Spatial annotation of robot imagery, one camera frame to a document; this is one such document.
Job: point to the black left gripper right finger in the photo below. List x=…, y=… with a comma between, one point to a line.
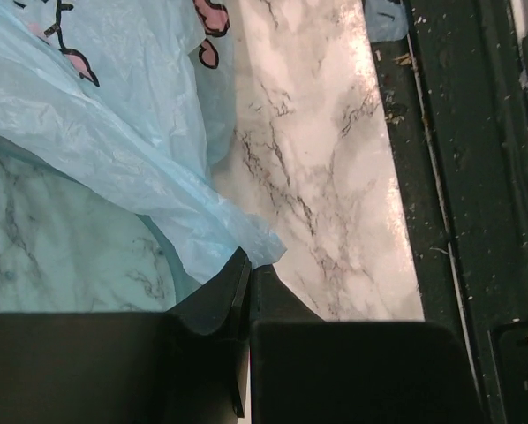
x=307, y=370

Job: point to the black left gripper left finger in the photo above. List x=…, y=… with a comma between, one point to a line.
x=184, y=365

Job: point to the teal transparent plastic tray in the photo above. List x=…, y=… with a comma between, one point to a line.
x=63, y=248

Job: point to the light blue plastic bag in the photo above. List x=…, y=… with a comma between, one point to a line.
x=136, y=101

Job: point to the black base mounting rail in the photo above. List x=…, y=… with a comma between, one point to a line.
x=470, y=67

